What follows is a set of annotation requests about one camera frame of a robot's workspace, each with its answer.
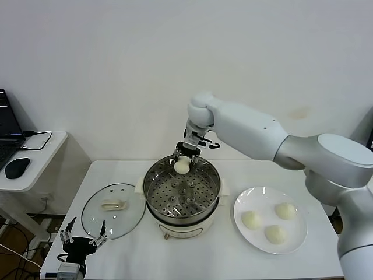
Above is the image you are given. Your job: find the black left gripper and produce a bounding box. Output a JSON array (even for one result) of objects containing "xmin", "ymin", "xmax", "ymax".
[{"xmin": 59, "ymin": 216, "xmax": 108, "ymax": 265}]

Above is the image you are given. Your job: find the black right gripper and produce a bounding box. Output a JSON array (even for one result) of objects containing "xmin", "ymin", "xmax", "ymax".
[{"xmin": 172, "ymin": 142, "xmax": 202, "ymax": 167}]

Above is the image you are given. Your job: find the white steamed baozi bun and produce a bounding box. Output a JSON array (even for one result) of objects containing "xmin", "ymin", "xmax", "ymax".
[
  {"xmin": 275, "ymin": 202, "xmax": 298, "ymax": 221},
  {"xmin": 264, "ymin": 224, "xmax": 288, "ymax": 244},
  {"xmin": 174, "ymin": 156, "xmax": 192, "ymax": 175},
  {"xmin": 241, "ymin": 210, "xmax": 262, "ymax": 230}
]

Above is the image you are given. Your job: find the glass pot lid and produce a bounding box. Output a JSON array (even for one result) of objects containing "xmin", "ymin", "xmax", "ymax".
[{"xmin": 81, "ymin": 183, "xmax": 146, "ymax": 241}]

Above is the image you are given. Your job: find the stainless steel steamer basket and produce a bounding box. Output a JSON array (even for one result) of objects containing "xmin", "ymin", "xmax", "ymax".
[{"xmin": 143, "ymin": 153, "xmax": 221, "ymax": 219}]

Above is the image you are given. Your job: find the cream electric cooking pot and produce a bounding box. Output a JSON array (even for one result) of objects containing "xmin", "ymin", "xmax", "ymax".
[{"xmin": 135, "ymin": 177, "xmax": 231, "ymax": 242}]

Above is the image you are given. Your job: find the white side table with laptop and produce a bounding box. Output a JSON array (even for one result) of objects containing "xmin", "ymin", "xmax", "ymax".
[{"xmin": 0, "ymin": 130, "xmax": 92, "ymax": 243}]

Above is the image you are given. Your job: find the black computer mouse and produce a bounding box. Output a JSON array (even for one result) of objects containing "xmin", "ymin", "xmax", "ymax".
[{"xmin": 5, "ymin": 157, "xmax": 31, "ymax": 180}]

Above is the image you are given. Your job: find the white round plate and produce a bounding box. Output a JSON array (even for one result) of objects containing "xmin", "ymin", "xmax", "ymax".
[{"xmin": 233, "ymin": 186, "xmax": 308, "ymax": 256}]

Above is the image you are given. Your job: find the black laptop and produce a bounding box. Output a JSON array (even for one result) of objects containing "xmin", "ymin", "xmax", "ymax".
[{"xmin": 0, "ymin": 89, "xmax": 27, "ymax": 172}]

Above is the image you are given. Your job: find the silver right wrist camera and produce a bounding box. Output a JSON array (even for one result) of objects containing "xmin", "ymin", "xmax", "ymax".
[{"xmin": 184, "ymin": 122, "xmax": 208, "ymax": 149}]

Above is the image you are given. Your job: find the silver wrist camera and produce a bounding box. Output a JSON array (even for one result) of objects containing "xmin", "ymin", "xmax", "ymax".
[
  {"xmin": 57, "ymin": 263, "xmax": 82, "ymax": 280},
  {"xmin": 184, "ymin": 122, "xmax": 208, "ymax": 149}
]

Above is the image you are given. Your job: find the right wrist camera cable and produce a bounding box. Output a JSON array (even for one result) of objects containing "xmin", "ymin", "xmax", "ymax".
[{"xmin": 198, "ymin": 135, "xmax": 222, "ymax": 150}]

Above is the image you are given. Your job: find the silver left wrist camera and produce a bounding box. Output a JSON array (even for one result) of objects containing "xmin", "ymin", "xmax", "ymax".
[{"xmin": 57, "ymin": 263, "xmax": 82, "ymax": 280}]

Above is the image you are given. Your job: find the white floor cable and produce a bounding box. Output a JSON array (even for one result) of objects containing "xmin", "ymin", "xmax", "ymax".
[{"xmin": 0, "ymin": 243, "xmax": 43, "ymax": 268}]

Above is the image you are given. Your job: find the black laptop usb cable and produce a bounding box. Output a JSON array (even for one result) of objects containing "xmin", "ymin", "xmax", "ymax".
[{"xmin": 16, "ymin": 131, "xmax": 53, "ymax": 152}]

